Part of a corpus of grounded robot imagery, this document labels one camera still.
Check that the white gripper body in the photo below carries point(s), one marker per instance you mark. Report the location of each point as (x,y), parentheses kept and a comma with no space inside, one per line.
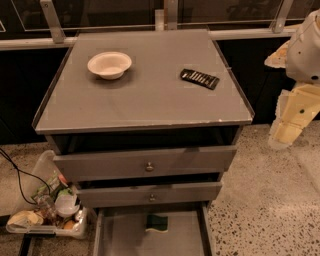
(305,55)

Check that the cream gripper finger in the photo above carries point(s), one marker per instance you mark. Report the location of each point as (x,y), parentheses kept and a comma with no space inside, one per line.
(282,135)
(278,58)

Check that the grey bottom drawer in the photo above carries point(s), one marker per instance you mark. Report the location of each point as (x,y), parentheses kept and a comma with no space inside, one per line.
(121,231)

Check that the white cup in bin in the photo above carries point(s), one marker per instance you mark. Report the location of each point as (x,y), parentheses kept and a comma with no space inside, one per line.
(66,205)

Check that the clear plastic bin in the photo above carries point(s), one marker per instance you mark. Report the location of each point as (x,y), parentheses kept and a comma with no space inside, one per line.
(35,213)

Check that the grey drawer cabinet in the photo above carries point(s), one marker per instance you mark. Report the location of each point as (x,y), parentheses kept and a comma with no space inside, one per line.
(149,107)

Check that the metal railing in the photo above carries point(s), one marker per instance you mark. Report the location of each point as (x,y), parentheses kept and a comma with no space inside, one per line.
(36,24)

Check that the grey top drawer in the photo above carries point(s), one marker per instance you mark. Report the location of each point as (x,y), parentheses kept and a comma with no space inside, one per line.
(144,163)

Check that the grey drawer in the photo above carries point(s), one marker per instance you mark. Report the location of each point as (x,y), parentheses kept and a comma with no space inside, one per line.
(121,231)
(147,195)
(144,163)

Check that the grey middle drawer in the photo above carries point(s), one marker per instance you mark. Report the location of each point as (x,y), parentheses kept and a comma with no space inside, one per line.
(147,195)

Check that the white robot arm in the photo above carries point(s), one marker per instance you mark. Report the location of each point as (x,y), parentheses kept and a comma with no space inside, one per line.
(303,55)

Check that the green yellow sponge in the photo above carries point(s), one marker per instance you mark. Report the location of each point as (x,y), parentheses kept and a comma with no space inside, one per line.
(157,223)

